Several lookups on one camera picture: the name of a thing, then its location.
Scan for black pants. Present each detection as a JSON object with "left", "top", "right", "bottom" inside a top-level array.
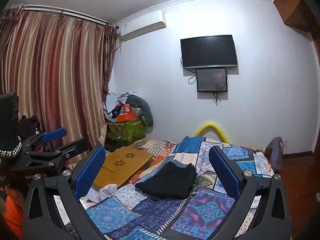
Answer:
[{"left": 135, "top": 162, "right": 197, "bottom": 200}]

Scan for orange sleeve left forearm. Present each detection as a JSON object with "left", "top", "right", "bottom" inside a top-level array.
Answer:
[{"left": 2, "top": 185, "right": 25, "bottom": 239}]

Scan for green patterned storage bag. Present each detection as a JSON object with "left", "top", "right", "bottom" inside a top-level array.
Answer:
[{"left": 105, "top": 118, "right": 146, "bottom": 152}]

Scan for wooden lap desk board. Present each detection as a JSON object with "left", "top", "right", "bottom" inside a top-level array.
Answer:
[{"left": 94, "top": 147, "right": 153, "bottom": 189}]

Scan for orange red box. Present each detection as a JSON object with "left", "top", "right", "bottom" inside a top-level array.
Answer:
[{"left": 116, "top": 104, "right": 137, "bottom": 122}]

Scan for pink striped curtain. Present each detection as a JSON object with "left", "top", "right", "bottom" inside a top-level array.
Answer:
[{"left": 1, "top": 4, "right": 118, "bottom": 148}]

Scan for grey purple bag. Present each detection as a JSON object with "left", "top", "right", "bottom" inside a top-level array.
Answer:
[{"left": 264, "top": 137, "right": 284, "bottom": 173}]

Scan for white cloth garment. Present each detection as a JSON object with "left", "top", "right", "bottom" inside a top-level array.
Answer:
[{"left": 86, "top": 184, "right": 117, "bottom": 203}]

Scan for dark grey neck pillow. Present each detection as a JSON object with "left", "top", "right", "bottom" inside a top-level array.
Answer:
[{"left": 126, "top": 95, "right": 153, "bottom": 127}]

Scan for blue patchwork bedspread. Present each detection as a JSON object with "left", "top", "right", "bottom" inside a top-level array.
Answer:
[{"left": 80, "top": 136, "right": 273, "bottom": 239}]

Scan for orange patterned bed sheet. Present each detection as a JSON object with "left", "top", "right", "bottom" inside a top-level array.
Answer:
[{"left": 106, "top": 139, "right": 176, "bottom": 185}]

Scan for yellow foam tube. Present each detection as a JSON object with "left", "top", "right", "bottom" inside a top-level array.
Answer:
[{"left": 193, "top": 121, "right": 229, "bottom": 144}]

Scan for white air conditioner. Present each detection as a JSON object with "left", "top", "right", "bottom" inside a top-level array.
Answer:
[{"left": 118, "top": 10, "right": 167, "bottom": 42}]

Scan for brown wooden wardrobe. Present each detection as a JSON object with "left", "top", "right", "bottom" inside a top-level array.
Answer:
[{"left": 274, "top": 0, "right": 319, "bottom": 33}]

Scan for silver chain bracelet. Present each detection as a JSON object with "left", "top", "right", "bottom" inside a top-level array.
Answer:
[{"left": 0, "top": 135, "right": 23, "bottom": 158}]

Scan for small wall monitor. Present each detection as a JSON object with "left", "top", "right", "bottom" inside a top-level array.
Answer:
[{"left": 196, "top": 69, "right": 228, "bottom": 92}]

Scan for large wall television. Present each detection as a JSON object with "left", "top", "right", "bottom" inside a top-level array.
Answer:
[{"left": 180, "top": 35, "right": 238, "bottom": 69}]

